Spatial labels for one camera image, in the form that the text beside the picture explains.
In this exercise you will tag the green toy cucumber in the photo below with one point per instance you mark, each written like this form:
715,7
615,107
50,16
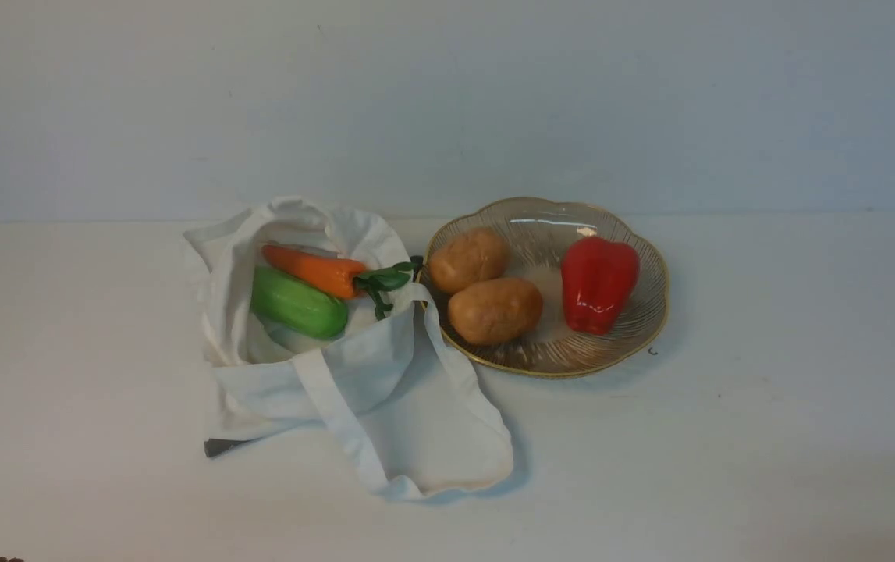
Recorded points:
280,298

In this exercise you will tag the brown potato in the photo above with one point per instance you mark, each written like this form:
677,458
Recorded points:
471,257
495,311

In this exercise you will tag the brown potato rear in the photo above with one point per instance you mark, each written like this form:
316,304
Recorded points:
471,257

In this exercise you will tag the white cloth tote bag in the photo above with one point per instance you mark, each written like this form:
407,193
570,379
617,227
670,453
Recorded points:
259,388

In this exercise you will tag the brown potato front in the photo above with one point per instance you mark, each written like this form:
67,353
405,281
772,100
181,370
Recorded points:
495,311

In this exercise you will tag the gold-rimmed glass plate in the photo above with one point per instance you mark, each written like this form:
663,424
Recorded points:
539,231

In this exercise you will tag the red bell pepper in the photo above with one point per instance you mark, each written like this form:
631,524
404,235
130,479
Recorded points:
598,277

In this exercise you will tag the orange toy carrot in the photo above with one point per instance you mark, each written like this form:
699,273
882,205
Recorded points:
343,278

